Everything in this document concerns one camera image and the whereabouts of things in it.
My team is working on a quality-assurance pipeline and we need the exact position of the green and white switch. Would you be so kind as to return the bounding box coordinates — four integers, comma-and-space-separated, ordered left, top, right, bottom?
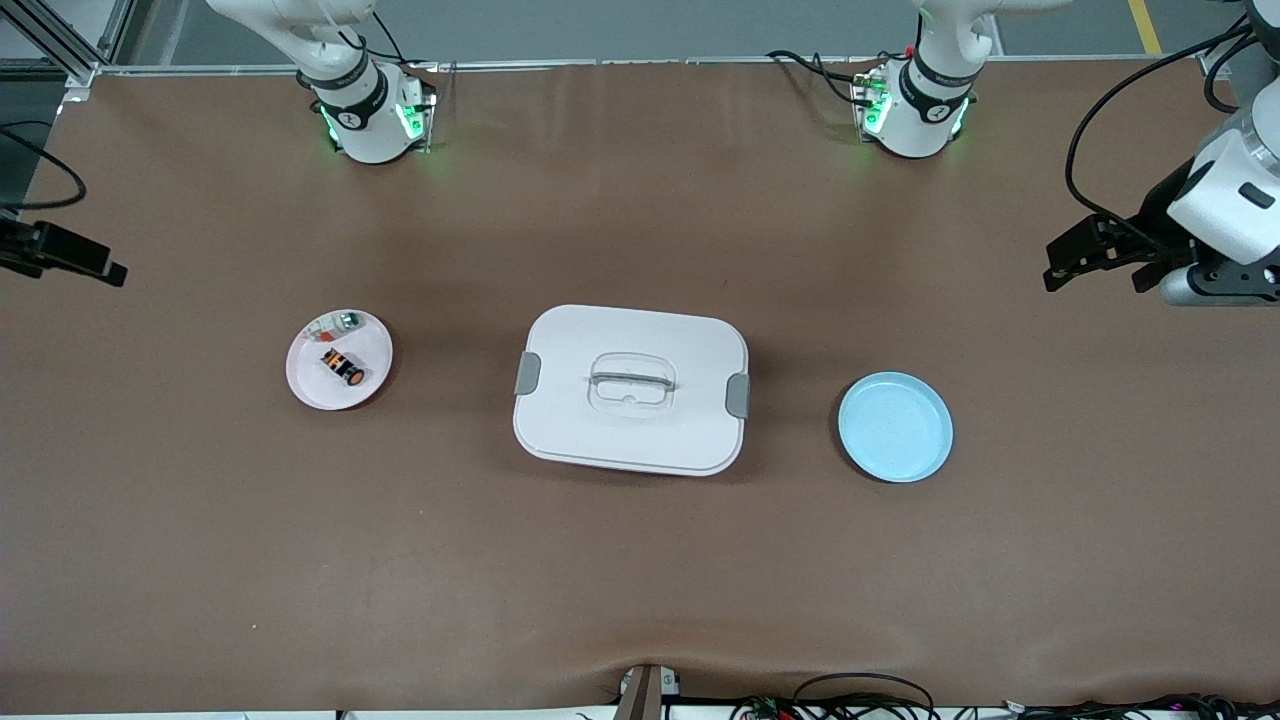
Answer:
305, 312, 363, 346

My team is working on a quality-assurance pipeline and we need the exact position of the black base cable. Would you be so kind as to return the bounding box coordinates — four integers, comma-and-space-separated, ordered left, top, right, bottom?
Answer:
370, 10, 441, 73
768, 50, 883, 106

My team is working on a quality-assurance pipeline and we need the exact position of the brown post with bracket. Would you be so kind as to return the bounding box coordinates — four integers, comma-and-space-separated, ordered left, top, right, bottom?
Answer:
615, 664, 683, 720

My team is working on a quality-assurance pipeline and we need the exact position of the light blue round plate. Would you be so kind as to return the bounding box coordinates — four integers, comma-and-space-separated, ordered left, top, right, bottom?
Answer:
837, 371, 955, 484

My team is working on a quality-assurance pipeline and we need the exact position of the silver table edge strip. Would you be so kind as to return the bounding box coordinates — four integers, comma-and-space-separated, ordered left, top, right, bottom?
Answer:
95, 55, 1216, 79

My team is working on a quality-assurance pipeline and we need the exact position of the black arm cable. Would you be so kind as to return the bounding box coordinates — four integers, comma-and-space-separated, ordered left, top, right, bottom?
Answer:
1064, 20, 1280, 231
0, 122, 89, 212

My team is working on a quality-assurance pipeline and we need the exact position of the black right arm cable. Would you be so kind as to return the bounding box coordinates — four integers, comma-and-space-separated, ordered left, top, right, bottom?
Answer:
0, 122, 89, 212

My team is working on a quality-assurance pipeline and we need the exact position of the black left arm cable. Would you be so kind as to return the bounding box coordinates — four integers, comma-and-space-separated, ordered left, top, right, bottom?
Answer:
1064, 20, 1280, 231

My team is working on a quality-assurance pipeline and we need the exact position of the white lidded storage box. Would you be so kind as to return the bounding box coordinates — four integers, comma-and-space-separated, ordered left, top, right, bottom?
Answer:
512, 304, 751, 477

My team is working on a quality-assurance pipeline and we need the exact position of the pink round plate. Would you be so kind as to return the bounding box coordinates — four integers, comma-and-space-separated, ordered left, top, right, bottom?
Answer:
286, 309, 394, 412

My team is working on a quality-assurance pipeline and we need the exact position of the black cable bundle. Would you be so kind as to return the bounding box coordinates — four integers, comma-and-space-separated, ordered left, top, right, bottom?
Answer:
730, 672, 941, 720
1010, 692, 1280, 720

